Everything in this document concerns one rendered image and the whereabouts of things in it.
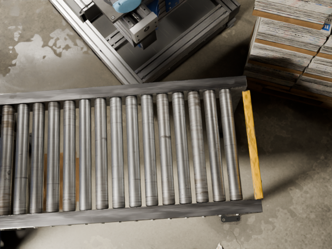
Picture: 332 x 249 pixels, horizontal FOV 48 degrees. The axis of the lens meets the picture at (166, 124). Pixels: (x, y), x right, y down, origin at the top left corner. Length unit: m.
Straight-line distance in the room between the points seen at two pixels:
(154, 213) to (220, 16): 1.35
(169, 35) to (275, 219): 1.24
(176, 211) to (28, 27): 1.80
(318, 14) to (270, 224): 1.22
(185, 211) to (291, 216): 1.01
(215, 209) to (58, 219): 0.60
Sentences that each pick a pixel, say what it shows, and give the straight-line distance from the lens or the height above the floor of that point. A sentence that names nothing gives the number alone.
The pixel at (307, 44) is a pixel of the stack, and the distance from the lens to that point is 1.84.
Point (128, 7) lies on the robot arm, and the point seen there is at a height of 0.97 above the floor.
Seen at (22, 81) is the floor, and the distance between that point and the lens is 2.65.
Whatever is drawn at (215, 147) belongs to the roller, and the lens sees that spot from 1.49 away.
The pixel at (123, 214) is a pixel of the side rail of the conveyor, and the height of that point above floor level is 0.80.
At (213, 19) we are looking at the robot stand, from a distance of 2.36.
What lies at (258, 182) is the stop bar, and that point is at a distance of 1.48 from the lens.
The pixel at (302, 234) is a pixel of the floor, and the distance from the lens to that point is 2.36.
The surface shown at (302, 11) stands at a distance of 1.62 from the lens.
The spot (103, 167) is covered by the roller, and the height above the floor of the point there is 0.80.
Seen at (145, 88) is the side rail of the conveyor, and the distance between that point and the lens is 1.57.
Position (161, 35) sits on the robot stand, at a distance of 2.33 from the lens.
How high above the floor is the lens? 2.26
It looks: 75 degrees down
